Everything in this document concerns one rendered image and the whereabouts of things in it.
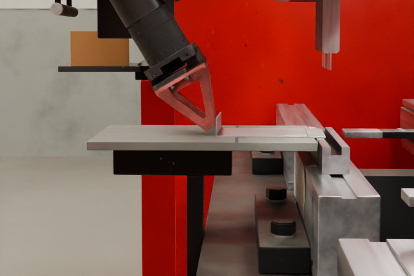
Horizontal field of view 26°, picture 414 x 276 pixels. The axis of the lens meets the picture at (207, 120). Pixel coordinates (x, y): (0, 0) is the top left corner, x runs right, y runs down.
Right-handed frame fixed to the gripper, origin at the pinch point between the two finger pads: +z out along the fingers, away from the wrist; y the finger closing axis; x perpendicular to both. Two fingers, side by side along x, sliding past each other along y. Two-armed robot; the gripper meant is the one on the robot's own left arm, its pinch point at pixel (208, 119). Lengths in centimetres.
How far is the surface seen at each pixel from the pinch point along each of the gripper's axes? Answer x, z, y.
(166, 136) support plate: 5.0, -1.1, -3.6
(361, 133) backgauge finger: -15.3, 10.6, -1.9
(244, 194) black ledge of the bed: 3.5, 14.9, 25.5
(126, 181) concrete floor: 125, 55, 542
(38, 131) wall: 195, -11, 668
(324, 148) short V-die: -10.4, 8.0, -12.4
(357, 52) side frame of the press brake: -27, 11, 85
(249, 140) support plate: -3.5, 3.8, -6.8
